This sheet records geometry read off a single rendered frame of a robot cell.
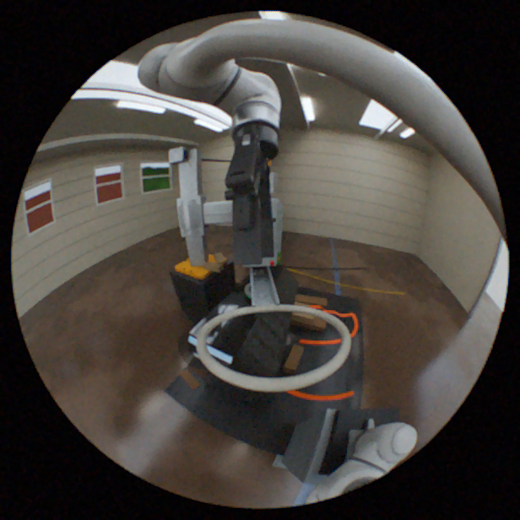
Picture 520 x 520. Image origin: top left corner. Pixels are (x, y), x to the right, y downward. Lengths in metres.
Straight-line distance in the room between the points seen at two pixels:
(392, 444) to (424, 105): 0.65
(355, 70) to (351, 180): 5.76
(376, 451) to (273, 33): 0.78
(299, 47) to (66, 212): 6.45
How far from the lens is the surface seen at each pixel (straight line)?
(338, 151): 5.99
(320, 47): 0.16
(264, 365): 1.03
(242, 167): 0.16
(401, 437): 0.62
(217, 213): 1.60
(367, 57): 0.16
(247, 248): 0.16
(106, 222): 6.66
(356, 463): 0.64
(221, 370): 0.37
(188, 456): 1.73
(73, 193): 6.54
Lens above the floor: 1.60
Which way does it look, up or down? 26 degrees down
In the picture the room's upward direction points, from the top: straight up
